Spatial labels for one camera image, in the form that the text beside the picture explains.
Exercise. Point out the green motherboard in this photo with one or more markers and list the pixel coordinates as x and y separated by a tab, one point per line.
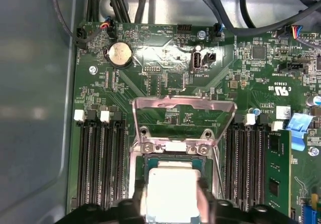
213	83

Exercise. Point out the blue plastic tab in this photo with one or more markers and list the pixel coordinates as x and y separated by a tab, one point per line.
298	128

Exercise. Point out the silver coin battery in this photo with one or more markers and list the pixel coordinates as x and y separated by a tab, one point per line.
120	54

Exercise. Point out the silver motherboard screw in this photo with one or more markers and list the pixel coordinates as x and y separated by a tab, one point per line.
93	70
201	35
313	150

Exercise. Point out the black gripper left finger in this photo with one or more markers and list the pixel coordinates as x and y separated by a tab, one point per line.
120	214

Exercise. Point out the internal USB port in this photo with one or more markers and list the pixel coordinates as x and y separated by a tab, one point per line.
196	60

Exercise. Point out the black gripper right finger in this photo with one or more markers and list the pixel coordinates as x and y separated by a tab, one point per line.
238	215

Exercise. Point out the silver green CPU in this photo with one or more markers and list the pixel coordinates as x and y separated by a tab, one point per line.
173	191

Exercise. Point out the black silver PC case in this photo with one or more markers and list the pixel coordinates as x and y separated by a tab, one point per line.
32	83

